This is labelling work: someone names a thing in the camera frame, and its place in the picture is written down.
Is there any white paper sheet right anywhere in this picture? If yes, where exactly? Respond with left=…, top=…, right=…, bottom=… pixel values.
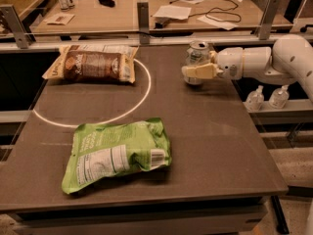
left=198, top=16, right=237, bottom=30

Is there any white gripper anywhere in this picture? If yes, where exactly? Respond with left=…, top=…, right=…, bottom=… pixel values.
left=182, top=47, right=244, bottom=80

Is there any clear sanitizer bottle right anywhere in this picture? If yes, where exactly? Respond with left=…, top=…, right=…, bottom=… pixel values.
left=269, top=85, right=290, bottom=109

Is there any small paper packet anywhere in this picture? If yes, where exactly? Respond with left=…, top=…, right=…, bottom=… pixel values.
left=45, top=13, right=74, bottom=25

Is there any left metal bracket post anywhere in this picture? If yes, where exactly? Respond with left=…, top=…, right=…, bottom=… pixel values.
left=0, top=4, right=32, bottom=49

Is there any silver 7up soda can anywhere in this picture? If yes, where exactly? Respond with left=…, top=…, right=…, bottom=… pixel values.
left=183, top=40, right=211, bottom=86

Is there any right metal bracket post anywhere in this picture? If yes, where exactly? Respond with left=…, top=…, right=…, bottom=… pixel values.
left=255, top=0, right=281, bottom=40

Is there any black computer mouse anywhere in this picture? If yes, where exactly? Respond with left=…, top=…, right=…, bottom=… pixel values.
left=98, top=0, right=115, bottom=8

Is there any black cable on desk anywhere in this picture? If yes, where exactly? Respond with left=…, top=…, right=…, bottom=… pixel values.
left=169, top=0, right=243, bottom=24

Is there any middle metal bracket post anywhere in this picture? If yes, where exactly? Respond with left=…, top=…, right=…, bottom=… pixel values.
left=137, top=1, right=150, bottom=45

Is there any green rice chip bag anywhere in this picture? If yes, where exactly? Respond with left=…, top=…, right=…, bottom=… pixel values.
left=62, top=117, right=171, bottom=194

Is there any white paper sheet centre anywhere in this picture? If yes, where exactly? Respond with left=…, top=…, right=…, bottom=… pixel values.
left=154, top=5, right=191, bottom=20

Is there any wooden back desk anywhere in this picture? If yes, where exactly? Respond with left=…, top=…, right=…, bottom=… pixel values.
left=34, top=0, right=263, bottom=35

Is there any metal bracket post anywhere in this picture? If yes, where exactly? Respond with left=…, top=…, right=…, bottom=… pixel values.
left=255, top=0, right=281, bottom=40
left=137, top=1, right=150, bottom=45
left=0, top=4, right=32, bottom=49

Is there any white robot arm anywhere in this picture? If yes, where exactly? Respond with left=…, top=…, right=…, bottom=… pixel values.
left=182, top=34, right=313, bottom=101

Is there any brown chip bag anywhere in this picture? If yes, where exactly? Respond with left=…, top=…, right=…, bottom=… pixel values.
left=42, top=44, right=138, bottom=83

